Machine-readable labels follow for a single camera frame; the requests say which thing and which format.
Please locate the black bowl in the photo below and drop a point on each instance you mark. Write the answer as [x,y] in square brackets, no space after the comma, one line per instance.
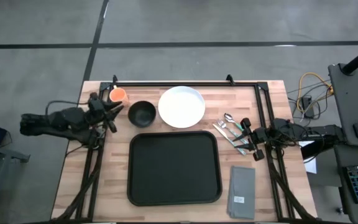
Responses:
[141,114]

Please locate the grey metal stand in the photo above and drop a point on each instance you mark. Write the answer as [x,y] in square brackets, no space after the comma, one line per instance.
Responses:
[5,154]

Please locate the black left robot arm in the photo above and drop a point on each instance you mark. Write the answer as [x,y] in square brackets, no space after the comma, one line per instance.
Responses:
[57,123]

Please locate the white plate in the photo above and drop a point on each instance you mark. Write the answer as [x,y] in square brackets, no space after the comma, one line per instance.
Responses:
[181,107]

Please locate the white paper sheet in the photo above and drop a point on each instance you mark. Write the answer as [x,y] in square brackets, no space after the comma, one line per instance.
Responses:
[311,165]

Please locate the black tray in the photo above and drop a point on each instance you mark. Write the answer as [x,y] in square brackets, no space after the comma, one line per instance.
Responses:
[174,168]

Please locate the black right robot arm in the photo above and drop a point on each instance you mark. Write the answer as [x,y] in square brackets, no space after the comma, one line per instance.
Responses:
[322,132]

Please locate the grey desk top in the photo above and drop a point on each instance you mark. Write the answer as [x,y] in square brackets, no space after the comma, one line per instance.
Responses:
[350,99]

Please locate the black power adapter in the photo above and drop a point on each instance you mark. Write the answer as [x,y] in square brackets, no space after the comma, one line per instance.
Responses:
[307,104]

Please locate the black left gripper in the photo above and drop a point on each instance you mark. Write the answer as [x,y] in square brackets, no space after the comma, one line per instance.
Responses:
[99,119]

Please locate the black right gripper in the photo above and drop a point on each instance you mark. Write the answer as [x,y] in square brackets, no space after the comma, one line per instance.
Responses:
[246,124]

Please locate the black aluminium table frame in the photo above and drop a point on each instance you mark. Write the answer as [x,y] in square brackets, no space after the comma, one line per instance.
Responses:
[182,84]

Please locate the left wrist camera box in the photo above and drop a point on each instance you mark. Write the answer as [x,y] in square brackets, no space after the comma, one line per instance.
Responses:
[96,102]

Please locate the black desk leg bar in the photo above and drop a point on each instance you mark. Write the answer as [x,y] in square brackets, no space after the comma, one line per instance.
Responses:
[317,151]

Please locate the grey napkin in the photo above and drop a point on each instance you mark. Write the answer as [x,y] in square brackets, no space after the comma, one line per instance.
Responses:
[241,189]

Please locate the orange cup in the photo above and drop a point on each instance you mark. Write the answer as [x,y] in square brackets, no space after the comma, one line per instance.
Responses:
[118,95]

